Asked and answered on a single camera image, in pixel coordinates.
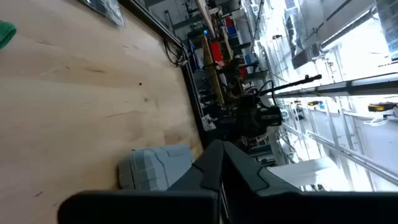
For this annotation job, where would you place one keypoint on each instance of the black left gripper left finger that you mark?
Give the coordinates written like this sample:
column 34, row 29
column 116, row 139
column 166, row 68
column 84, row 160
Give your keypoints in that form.
column 205, row 174

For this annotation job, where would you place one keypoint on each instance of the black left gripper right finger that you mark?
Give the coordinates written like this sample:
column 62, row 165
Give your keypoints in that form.
column 242, row 180

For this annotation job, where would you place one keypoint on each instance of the grey plastic tool case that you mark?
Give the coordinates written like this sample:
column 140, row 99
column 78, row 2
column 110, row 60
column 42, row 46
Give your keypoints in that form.
column 155, row 168

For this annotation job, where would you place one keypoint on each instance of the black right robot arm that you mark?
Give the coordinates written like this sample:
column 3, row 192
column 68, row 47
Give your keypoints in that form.
column 252, row 115

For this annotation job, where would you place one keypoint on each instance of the red storage bin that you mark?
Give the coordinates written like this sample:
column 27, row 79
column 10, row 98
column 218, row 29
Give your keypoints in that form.
column 216, row 51

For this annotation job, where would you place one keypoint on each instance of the blue storage bin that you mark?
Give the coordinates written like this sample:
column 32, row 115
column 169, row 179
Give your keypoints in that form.
column 232, row 31

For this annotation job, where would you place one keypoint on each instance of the yellow and black device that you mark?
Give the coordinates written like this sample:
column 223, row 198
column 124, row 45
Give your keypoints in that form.
column 381, row 107

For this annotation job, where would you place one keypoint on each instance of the white frame bracket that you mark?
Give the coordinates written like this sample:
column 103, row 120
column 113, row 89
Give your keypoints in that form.
column 208, row 123

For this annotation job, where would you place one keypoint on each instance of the black aluminium table frame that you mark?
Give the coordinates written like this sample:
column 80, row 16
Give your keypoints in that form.
column 195, row 102

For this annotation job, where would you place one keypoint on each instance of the black mount pole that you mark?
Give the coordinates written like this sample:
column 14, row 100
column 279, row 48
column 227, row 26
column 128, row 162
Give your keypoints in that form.
column 292, row 83

